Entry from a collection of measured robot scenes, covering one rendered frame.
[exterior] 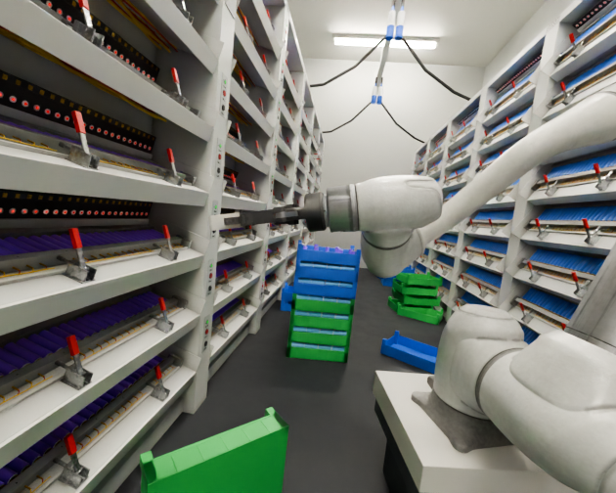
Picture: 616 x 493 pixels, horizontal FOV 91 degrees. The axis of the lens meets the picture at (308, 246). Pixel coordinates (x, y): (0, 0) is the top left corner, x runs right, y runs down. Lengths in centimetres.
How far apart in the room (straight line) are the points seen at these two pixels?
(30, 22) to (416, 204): 60
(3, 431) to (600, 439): 81
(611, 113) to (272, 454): 98
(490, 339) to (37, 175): 82
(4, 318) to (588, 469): 79
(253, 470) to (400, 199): 66
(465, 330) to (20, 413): 79
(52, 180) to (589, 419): 82
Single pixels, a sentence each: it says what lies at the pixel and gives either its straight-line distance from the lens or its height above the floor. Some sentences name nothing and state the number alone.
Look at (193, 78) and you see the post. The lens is 108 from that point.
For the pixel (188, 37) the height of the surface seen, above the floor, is 109.
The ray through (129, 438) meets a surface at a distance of 91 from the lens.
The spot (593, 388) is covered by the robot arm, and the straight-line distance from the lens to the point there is 62.
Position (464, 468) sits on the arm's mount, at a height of 26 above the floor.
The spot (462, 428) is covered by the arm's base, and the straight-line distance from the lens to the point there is 82.
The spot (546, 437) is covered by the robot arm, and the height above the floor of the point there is 41.
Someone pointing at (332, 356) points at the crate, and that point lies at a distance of 157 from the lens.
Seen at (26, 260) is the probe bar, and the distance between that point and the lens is 65.
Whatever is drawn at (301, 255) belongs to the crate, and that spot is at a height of 50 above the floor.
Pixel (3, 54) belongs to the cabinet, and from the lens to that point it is 82.
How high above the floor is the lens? 70
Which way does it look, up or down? 6 degrees down
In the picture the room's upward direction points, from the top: 6 degrees clockwise
